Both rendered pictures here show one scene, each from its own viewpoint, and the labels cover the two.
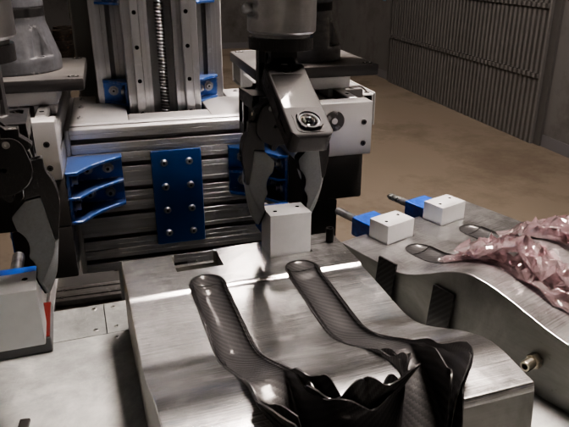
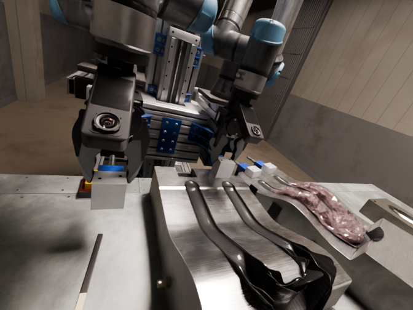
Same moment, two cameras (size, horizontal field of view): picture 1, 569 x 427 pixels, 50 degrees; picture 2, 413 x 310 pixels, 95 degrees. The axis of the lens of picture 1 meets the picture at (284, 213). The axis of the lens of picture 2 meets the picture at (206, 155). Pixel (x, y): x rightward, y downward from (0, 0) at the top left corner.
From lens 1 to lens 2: 24 cm
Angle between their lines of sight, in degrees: 10
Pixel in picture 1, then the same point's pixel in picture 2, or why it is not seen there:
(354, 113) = not seen: hidden behind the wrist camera
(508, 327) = (303, 227)
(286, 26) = (254, 88)
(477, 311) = (290, 218)
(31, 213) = (134, 147)
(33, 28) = not seen: hidden behind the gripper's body
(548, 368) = not seen: hidden behind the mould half
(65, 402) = (120, 226)
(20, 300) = (117, 187)
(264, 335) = (218, 218)
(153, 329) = (171, 205)
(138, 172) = (156, 123)
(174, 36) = (180, 75)
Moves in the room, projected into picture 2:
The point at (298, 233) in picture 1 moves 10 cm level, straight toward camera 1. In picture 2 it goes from (228, 170) to (233, 192)
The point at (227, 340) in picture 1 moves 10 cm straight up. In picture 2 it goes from (202, 216) to (216, 179)
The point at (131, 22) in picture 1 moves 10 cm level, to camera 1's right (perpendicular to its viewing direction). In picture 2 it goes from (167, 65) to (188, 72)
